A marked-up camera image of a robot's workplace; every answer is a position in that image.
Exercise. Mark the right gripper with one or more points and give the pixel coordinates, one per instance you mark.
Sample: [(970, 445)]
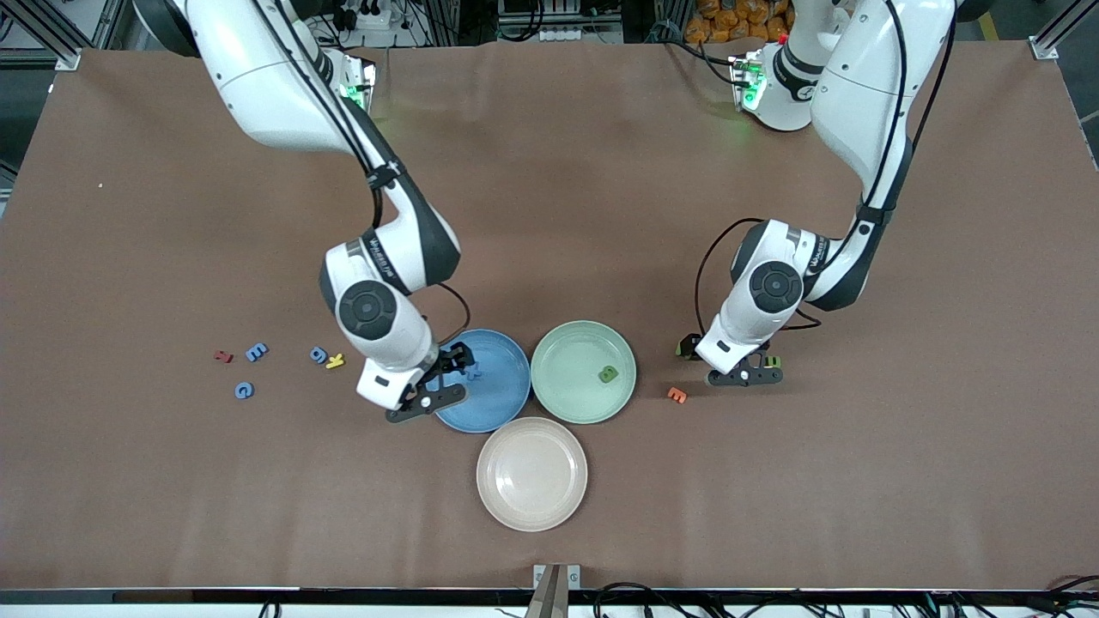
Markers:
[(452, 356)]

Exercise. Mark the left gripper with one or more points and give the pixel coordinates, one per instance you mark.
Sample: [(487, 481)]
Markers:
[(762, 351)]

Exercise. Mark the green foam letter B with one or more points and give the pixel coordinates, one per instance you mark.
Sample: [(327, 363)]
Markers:
[(608, 374)]

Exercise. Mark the blue foam digit six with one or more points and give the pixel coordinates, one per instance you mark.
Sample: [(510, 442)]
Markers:
[(318, 354)]

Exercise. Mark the blue foam letter E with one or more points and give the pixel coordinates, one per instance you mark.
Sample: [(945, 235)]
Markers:
[(257, 351)]

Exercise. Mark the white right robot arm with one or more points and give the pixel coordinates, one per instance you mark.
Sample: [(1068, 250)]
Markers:
[(275, 86)]

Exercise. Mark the orange foam letter E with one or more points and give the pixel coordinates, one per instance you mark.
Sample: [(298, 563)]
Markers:
[(677, 395)]

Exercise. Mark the blue plate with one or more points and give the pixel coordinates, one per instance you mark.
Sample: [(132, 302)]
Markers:
[(506, 386)]

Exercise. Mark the green plate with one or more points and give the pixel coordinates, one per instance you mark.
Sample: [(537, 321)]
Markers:
[(567, 378)]

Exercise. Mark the yellow foam letter K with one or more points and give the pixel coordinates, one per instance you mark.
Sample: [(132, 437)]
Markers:
[(335, 361)]

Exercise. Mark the beige plate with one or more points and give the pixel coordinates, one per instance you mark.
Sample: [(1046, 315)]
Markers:
[(532, 475)]

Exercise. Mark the brown table cover sheet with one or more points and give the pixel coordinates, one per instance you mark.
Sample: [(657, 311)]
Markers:
[(549, 215)]

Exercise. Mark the blue foam letter G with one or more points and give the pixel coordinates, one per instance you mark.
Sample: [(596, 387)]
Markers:
[(239, 390)]

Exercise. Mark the orange objects pile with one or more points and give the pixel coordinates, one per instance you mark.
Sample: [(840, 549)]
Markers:
[(730, 21)]

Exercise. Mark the white long power strip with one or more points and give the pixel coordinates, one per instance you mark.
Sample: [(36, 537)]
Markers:
[(567, 35)]

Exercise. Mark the white square power strip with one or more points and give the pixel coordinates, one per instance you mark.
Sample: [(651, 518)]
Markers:
[(369, 17)]

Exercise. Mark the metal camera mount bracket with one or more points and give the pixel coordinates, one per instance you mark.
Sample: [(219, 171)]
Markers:
[(558, 592)]

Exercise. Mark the aluminium frame corner post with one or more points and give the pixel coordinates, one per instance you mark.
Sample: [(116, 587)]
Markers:
[(69, 60), (1046, 47)]

